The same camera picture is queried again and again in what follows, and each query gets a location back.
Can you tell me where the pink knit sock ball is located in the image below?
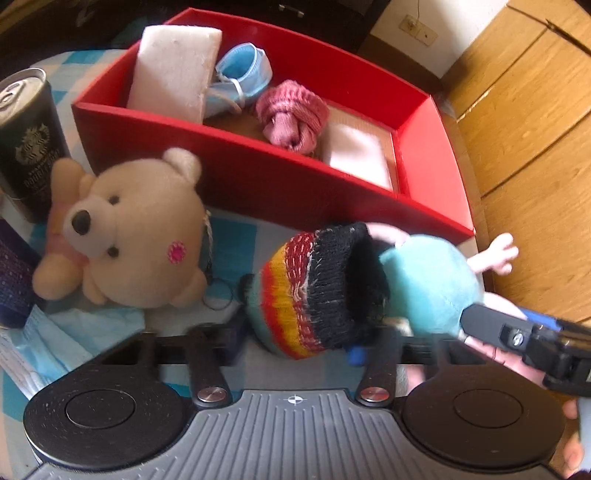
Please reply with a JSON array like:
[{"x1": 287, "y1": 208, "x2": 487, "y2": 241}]
[{"x1": 256, "y1": 80, "x2": 329, "y2": 155}]

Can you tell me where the blue face mask in box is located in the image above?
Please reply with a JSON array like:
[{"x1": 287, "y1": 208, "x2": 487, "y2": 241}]
[{"x1": 204, "y1": 43, "x2": 273, "y2": 119}]

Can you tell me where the wall power outlet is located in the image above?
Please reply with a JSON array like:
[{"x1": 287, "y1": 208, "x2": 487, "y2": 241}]
[{"x1": 399, "y1": 15, "x2": 438, "y2": 46}]

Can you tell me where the pink pig plush toy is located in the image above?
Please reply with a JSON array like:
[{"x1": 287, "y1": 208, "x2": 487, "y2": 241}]
[{"x1": 368, "y1": 223, "x2": 544, "y2": 385}]

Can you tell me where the dark wooden nightstand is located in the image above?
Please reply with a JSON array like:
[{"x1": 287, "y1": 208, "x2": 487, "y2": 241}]
[{"x1": 191, "y1": 0, "x2": 391, "y2": 52}]

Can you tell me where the black starbucks coffee can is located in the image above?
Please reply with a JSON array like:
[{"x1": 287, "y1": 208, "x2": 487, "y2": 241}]
[{"x1": 0, "y1": 68, "x2": 69, "y2": 223}]

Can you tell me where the beige teddy bear plush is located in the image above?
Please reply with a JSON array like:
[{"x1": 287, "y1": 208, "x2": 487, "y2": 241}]
[{"x1": 32, "y1": 148, "x2": 207, "y2": 309}]

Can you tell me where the person right hand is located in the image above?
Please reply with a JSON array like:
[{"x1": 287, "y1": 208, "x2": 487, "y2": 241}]
[{"x1": 551, "y1": 399, "x2": 585, "y2": 478}]

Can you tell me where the white foam block tall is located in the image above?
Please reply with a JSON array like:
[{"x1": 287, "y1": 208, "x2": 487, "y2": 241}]
[{"x1": 127, "y1": 25, "x2": 222, "y2": 124}]

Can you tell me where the striped knit sock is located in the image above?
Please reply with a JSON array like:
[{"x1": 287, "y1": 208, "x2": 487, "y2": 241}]
[{"x1": 239, "y1": 222, "x2": 390, "y2": 360}]

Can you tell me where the wooden wardrobe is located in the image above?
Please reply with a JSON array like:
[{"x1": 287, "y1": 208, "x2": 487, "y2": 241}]
[{"x1": 444, "y1": 1, "x2": 590, "y2": 322}]

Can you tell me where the blue face mask on table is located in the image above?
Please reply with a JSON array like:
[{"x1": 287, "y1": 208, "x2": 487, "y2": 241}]
[{"x1": 1, "y1": 307, "x2": 145, "y2": 399}]

